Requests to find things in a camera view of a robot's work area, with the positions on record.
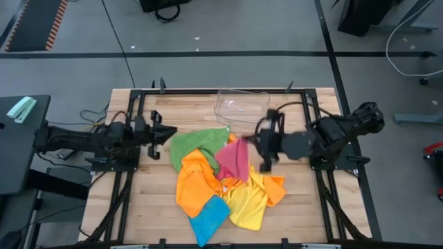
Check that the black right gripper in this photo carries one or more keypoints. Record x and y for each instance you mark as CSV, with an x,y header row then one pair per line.
x,y
271,145

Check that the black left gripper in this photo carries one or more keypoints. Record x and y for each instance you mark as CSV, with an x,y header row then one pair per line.
x,y
154,135

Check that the pink microfiber towel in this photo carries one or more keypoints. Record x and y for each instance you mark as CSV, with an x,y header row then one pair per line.
x,y
233,159

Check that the orange microfiber towel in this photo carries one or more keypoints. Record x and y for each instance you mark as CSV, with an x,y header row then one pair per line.
x,y
195,183
275,190

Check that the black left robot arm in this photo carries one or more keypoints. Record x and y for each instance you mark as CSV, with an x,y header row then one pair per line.
x,y
86,138

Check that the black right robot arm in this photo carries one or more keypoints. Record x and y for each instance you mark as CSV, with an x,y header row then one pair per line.
x,y
332,133

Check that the green microfiber towel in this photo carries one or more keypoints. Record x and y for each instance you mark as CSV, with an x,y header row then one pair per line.
x,y
194,143

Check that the yellow microfiber towel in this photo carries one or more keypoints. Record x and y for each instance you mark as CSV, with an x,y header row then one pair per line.
x,y
247,204

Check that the blue microfiber towel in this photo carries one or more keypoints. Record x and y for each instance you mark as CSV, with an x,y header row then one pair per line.
x,y
207,219

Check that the clear plastic bin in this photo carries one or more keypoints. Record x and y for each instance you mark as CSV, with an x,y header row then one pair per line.
x,y
242,110

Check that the black power adapter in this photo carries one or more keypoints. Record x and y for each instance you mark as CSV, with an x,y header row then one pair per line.
x,y
64,154

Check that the black desk base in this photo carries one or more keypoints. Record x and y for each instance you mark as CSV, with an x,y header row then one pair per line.
x,y
59,185

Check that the black equipment box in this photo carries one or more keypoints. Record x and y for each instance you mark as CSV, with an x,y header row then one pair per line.
x,y
155,4

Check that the mint green stapler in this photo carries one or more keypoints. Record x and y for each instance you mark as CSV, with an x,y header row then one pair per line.
x,y
20,110

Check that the black side table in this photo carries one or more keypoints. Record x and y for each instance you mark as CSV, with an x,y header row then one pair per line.
x,y
17,155

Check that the grey metal desk foot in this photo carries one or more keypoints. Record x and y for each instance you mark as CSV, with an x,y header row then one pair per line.
x,y
415,27
415,118

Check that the black cabinet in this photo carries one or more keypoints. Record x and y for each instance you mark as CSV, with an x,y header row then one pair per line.
x,y
360,15

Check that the black orange-edged floor mat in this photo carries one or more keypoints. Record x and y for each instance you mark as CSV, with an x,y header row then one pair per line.
x,y
34,24

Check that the red and black cart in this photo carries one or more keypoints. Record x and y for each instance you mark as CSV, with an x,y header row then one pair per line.
x,y
432,148

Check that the black caster wheel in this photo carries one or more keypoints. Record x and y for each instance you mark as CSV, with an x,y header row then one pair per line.
x,y
423,82

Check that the black aluminium table frame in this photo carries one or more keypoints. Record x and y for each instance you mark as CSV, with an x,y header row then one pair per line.
x,y
190,91

